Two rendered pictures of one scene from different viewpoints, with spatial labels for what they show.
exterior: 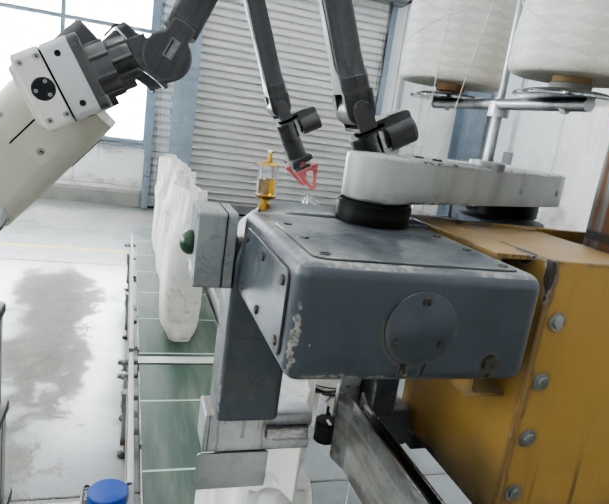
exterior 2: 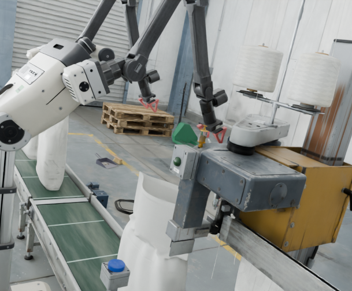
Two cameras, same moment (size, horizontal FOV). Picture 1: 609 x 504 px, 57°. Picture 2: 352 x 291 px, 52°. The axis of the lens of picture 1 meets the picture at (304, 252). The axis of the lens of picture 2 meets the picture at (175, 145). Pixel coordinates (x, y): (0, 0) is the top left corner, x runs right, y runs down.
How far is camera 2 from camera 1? 0.62 m
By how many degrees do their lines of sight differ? 17
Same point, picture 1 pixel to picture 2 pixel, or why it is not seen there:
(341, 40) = (202, 61)
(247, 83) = (49, 14)
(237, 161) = not seen: hidden behind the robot
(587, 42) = (317, 97)
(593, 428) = (309, 220)
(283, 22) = not seen: outside the picture
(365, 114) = (209, 93)
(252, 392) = (195, 216)
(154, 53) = (131, 70)
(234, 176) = not seen: hidden behind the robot
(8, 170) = (40, 116)
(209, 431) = (177, 233)
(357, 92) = (207, 83)
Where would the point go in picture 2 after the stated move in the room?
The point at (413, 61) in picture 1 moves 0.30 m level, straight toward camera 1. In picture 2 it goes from (241, 81) to (272, 90)
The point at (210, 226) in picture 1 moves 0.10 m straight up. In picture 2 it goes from (190, 157) to (197, 125)
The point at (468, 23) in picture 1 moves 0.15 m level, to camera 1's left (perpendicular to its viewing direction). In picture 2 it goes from (265, 70) to (227, 62)
